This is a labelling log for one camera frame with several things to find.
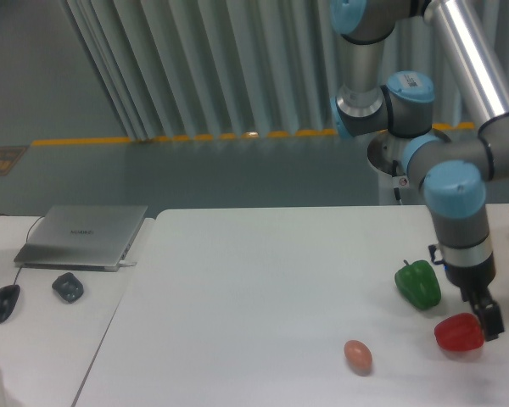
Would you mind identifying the black charger adapter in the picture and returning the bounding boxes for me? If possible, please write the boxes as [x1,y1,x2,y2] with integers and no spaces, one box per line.
[52,272,84,304]

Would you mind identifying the red bell pepper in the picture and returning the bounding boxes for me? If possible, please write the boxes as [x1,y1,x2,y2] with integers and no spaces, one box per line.
[433,313,484,352]

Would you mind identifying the white side table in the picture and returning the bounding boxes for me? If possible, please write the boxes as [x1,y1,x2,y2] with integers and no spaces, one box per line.
[0,216,154,406]

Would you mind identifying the silver closed laptop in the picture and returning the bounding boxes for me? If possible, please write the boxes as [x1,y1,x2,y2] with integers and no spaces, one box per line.
[14,205,148,271]

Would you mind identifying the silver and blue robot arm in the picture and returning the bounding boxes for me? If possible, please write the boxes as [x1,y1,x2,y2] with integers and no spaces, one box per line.
[330,1,509,340]

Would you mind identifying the black mouse cable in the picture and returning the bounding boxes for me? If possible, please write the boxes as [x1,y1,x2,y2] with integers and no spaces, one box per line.
[0,213,46,287]

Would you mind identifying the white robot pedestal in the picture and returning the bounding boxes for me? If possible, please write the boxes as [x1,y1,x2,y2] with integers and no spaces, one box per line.
[366,130,416,205]

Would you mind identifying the white pleated curtain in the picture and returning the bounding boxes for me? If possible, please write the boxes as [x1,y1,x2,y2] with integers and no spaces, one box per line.
[66,1,509,141]

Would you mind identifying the white laptop plug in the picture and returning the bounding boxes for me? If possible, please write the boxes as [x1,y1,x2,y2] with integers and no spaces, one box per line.
[118,260,137,268]

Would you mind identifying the brown egg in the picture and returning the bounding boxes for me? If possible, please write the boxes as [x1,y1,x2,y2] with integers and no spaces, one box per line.
[344,339,373,375]

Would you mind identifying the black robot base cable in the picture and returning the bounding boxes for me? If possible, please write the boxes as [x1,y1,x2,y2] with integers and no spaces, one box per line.
[391,159,404,206]

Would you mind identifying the green bell pepper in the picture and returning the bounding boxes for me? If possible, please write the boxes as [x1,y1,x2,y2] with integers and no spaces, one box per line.
[394,259,442,310]

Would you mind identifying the black computer mouse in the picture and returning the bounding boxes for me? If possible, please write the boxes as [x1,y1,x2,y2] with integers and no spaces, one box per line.
[0,284,21,324]

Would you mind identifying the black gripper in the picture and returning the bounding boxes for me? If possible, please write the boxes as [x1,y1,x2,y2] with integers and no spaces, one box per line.
[445,259,505,342]

